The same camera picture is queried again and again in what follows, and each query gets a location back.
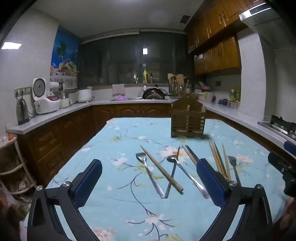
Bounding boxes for steel electric kettle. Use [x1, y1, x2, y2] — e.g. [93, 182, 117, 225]
[16, 98, 30, 126]

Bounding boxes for gas stove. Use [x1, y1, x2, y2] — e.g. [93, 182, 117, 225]
[257, 115, 296, 142]

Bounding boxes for countertop utensil rack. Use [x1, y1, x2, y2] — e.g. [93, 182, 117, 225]
[167, 73, 190, 97]

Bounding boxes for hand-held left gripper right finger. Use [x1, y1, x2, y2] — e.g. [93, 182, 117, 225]
[196, 158, 273, 241]

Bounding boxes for steel spoon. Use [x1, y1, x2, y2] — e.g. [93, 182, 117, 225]
[166, 155, 210, 199]

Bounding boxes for black wok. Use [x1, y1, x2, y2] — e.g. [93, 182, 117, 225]
[142, 87, 166, 100]

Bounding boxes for person's right hand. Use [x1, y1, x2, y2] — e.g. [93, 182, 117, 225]
[282, 198, 296, 232]

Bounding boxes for tropical fruit wall poster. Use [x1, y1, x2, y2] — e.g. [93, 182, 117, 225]
[50, 27, 80, 90]

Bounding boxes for white rice cooker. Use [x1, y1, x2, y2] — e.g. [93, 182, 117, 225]
[32, 77, 61, 115]

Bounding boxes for blue floral tablecloth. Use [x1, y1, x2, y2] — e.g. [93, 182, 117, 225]
[23, 117, 289, 241]

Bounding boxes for long brown wooden chopstick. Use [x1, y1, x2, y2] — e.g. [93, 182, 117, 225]
[141, 145, 184, 192]

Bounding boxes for wall socket strip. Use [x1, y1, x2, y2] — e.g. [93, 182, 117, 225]
[14, 86, 31, 97]

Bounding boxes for ceiling light panel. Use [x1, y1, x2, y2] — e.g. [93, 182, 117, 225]
[1, 42, 23, 50]

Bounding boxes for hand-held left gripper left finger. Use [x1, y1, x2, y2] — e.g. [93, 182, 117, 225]
[27, 159, 103, 241]

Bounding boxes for white storage shelf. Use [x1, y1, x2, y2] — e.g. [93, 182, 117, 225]
[0, 134, 26, 196]

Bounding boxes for hanging dish towel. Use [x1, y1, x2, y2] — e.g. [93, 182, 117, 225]
[112, 84, 125, 97]

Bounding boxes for wooden utensil holder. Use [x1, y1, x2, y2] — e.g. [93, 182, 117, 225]
[171, 93, 206, 139]

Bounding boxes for low wooden wall cabinets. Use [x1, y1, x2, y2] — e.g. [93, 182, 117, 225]
[194, 35, 242, 75]

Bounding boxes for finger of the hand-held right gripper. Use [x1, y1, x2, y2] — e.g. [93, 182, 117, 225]
[268, 152, 292, 175]
[284, 140, 296, 159]

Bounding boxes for white kitchen countertop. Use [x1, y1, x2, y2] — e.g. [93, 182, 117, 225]
[6, 97, 296, 160]

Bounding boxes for steel fork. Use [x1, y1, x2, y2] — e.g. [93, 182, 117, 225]
[136, 152, 165, 199]
[228, 156, 242, 186]

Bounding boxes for dark kitchen window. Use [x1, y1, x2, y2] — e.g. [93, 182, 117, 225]
[78, 30, 195, 87]

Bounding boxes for wooden base cabinets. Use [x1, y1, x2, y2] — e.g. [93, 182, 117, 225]
[17, 103, 296, 186]

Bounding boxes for small blender cup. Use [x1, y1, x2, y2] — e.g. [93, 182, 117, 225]
[59, 97, 71, 109]

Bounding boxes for white electric pot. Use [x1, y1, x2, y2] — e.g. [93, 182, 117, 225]
[77, 88, 93, 103]

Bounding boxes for tall wooden wall cabinets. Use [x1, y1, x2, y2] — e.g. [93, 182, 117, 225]
[187, 0, 266, 55]

